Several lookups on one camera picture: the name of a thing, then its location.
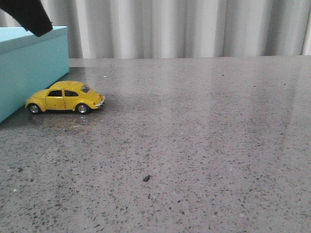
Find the light blue storage box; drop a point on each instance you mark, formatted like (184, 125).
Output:
(29, 63)

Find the small black debris chip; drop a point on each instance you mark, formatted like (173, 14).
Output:
(145, 179)

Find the yellow toy beetle car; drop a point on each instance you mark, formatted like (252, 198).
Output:
(64, 96)

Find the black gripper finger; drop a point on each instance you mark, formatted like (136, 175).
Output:
(30, 14)

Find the grey pleated curtain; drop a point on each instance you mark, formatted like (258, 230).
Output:
(128, 29)

